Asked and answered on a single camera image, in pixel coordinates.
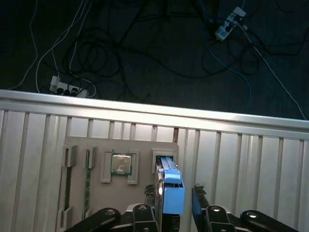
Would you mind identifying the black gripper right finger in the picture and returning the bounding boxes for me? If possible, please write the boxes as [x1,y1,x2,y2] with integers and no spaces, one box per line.
[192,183,300,232]

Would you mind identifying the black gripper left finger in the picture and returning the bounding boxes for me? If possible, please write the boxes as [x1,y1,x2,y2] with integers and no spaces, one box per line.
[64,184,159,232]

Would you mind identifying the hard disk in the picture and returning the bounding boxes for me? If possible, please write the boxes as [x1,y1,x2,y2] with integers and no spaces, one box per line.
[154,155,186,232]

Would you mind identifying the grey parts rack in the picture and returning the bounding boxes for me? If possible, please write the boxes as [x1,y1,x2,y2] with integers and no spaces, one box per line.
[57,136,181,230]

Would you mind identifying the silver CPU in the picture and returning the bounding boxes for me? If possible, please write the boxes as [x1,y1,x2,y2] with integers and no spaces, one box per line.
[110,153,133,175]

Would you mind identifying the green RAM stick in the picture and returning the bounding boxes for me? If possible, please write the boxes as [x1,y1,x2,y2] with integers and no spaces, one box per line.
[83,149,92,215]

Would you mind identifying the white power strip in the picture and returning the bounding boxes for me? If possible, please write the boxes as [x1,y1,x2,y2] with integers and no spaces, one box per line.
[214,6,247,42]
[49,75,89,99]

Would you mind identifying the blue floor cable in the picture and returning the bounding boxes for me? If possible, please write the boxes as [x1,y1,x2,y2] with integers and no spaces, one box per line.
[200,0,252,109]

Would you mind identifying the white floor cable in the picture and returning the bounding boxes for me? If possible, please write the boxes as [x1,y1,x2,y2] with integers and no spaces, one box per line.
[240,21,308,121]

